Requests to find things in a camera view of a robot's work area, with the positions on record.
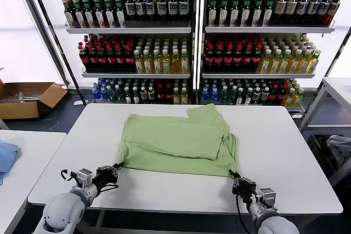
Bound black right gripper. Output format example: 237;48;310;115
229;170;258;201

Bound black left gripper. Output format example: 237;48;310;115
92;162;126;189

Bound light green polo shirt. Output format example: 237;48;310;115
118;103;239;178

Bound large white folding table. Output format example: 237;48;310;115
27;103;344;234

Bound cola bottle red cap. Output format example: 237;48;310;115
124;43;135;71
156;84;165;105
233;42;244;70
242;42;253;70
268;84;278;103
205;42;215;70
276;84;286;104
223;42;234;70
106;43;117;71
165;84;174;105
115;43;126;71
87;42;99;71
214;42;225;70
96;43;108;71
78;42;90;71
251;42;263;70

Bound grey crumpled cloth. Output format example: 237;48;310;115
326;134;351;169

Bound light blue cloth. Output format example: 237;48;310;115
0;140;22;185

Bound metal parts in carton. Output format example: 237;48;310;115
2;91;42;104

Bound open cardboard box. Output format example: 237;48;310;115
0;79;69;120

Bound grey metal cart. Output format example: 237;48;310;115
298;77;351;188

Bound grey shelf unit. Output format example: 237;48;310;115
201;0;337;113
46;0;199;106

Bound dark bottle green white label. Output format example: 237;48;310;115
252;0;264;27
114;0;127;28
241;0;252;27
93;0;105;28
83;0;95;28
73;0;85;28
262;0;275;27
104;0;116;28
229;0;241;27
63;0;75;28
208;0;219;27
218;0;230;27

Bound dark bottle white blue label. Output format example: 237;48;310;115
295;0;309;25
156;0;168;22
125;0;137;22
178;0;190;22
144;0;156;22
167;0;179;22
135;0;146;22
306;0;320;25
317;0;331;25

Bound dark bottle beige label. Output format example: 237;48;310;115
273;0;287;25
284;0;298;25

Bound brown tea bottle white label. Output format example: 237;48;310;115
327;0;342;25

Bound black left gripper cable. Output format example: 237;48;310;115
100;183;120;192

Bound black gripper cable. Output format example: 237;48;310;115
234;194;249;222
100;183;120;192

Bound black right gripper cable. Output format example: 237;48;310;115
234;194;249;222

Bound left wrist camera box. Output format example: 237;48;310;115
70;168;94;188

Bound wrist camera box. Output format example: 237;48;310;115
259;187;277;205
70;168;94;188

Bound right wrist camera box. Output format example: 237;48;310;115
259;187;277;205

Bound diagonal metal frame bar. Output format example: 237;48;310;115
12;0;87;106

